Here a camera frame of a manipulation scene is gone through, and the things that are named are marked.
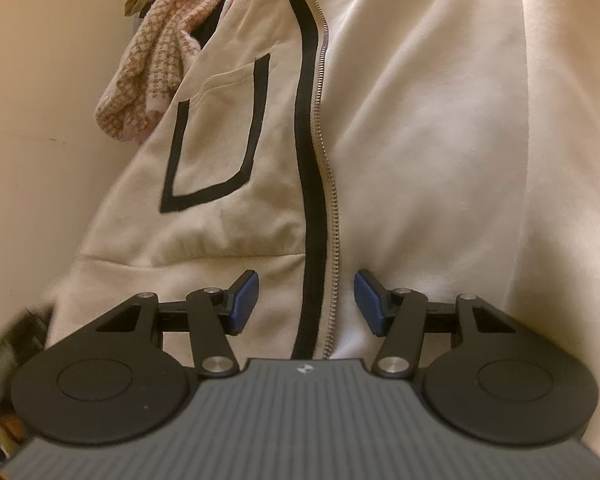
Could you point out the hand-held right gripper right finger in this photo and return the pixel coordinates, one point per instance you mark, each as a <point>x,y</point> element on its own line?
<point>370,305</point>

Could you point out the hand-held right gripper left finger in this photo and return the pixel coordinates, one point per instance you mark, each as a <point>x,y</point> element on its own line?
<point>242,305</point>

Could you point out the cream zip jacket black trim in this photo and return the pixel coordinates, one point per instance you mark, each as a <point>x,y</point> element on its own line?
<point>405,135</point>

